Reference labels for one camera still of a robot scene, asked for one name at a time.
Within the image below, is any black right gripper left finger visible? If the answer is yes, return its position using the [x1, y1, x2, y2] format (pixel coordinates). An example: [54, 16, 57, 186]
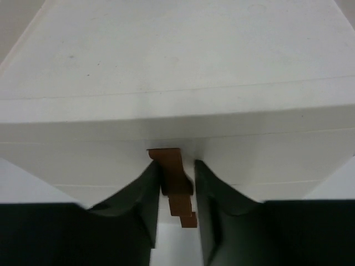
[1, 162, 160, 265]

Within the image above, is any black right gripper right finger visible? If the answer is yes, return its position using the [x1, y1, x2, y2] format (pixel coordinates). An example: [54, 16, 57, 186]
[194, 160, 354, 265]

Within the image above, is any white three-drawer cabinet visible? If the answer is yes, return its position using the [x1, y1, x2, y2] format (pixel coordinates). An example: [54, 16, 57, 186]
[1, 1, 354, 265]

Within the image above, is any brown middle drawer handle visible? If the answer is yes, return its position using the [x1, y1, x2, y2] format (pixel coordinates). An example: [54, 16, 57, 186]
[168, 195, 194, 217]

